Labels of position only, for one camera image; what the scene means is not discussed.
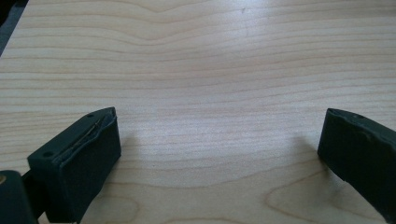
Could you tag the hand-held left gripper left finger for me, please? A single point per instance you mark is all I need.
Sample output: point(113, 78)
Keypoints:
point(77, 161)

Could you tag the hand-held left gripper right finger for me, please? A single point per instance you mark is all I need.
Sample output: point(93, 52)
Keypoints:
point(361, 155)

